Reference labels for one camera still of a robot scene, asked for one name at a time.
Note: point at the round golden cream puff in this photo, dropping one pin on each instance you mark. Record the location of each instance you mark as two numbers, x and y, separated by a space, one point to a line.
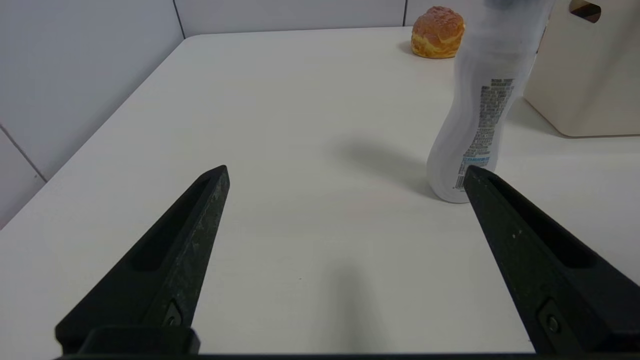
438 32

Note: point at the translucent white plastic bottle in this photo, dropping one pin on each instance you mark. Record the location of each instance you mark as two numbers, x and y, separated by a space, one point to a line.
480 65

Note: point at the cream white plastic box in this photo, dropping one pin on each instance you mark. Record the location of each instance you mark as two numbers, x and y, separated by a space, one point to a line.
590 80

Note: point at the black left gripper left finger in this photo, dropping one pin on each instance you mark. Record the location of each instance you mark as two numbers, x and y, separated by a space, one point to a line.
170 270

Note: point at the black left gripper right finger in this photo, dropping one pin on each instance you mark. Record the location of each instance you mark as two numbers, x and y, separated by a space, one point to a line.
555 270

